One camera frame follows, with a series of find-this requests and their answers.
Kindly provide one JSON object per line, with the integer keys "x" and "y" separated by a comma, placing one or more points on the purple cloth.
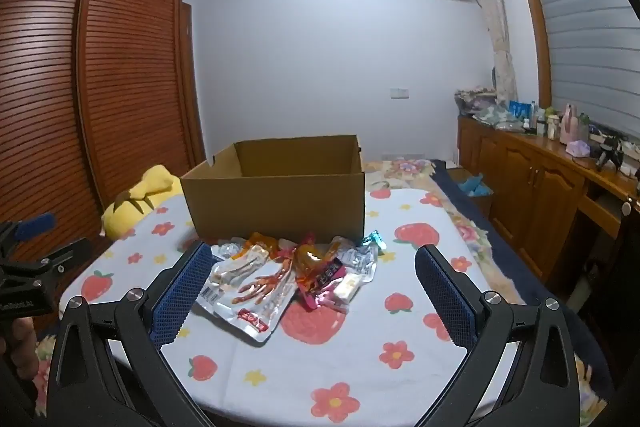
{"x": 577, "y": 148}

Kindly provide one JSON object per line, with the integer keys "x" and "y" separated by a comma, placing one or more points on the person's left hand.
{"x": 17, "y": 347}

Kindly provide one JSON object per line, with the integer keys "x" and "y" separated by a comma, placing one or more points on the pale yellow snack packet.
{"x": 348, "y": 288}

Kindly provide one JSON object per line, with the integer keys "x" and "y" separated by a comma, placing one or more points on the floral blanket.
{"x": 475, "y": 227}

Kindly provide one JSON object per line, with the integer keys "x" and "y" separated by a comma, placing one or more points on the wooden sideboard cabinet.
{"x": 530, "y": 187}

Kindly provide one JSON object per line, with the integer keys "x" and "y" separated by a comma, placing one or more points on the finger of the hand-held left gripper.
{"x": 35, "y": 226}
{"x": 65, "y": 257}

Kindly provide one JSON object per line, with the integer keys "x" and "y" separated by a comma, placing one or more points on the white red-print snack packet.
{"x": 250, "y": 302}

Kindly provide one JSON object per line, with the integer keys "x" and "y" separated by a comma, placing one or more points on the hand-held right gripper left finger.
{"x": 185, "y": 292}

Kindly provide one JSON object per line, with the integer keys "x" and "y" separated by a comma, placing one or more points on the amber clear snack packet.
{"x": 315, "y": 259}

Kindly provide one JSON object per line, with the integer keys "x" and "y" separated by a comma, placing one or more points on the wooden window frame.
{"x": 532, "y": 17}

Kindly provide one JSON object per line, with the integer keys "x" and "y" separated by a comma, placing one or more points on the green bottle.
{"x": 584, "y": 129}

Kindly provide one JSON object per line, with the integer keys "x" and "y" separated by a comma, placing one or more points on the yellow plush toy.
{"x": 145, "y": 192}

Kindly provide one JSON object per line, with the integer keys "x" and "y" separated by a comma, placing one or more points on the pile of folded cloths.
{"x": 485, "y": 112}

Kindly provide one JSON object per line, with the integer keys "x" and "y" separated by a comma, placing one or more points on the wooden louvered wardrobe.
{"x": 125, "y": 57}

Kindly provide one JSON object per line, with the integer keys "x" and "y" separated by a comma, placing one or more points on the teal candy wrapper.
{"x": 375, "y": 241}

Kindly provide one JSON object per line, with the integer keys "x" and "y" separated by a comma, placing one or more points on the small white bottle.
{"x": 552, "y": 127}

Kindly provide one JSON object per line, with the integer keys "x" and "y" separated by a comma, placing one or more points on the blue cloth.
{"x": 475, "y": 186}

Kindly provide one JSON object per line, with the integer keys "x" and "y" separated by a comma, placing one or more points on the cardboard box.
{"x": 275, "y": 207}

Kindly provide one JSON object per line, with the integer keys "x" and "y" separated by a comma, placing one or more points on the pink bottle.
{"x": 570, "y": 127}

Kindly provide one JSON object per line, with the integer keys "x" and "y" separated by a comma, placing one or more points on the pink snack packet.
{"x": 322, "y": 294}

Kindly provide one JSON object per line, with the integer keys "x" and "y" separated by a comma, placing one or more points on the floral curtain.
{"x": 495, "y": 32}

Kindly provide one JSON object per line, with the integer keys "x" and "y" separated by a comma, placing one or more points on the strawberry printed blanket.
{"x": 350, "y": 367}

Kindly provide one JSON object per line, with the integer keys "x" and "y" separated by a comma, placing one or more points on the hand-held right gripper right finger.
{"x": 445, "y": 297}

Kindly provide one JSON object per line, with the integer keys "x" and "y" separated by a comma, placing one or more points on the blue box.
{"x": 520, "y": 109}

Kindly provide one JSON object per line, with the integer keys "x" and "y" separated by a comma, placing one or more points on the white wall switch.
{"x": 400, "y": 94}

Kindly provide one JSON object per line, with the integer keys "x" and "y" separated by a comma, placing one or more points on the grey window blind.
{"x": 580, "y": 32}

